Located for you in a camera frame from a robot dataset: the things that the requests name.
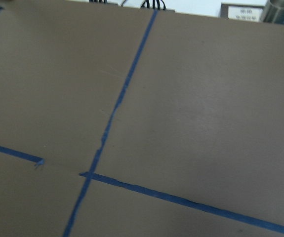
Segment small metal cup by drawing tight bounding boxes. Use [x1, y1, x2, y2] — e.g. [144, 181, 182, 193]
[260, 0, 284, 24]

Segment lower orange power strip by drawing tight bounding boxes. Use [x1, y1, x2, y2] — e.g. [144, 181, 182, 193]
[140, 0, 175, 12]

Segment black labelled box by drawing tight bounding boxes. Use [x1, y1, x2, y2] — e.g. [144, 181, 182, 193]
[219, 3, 264, 22]

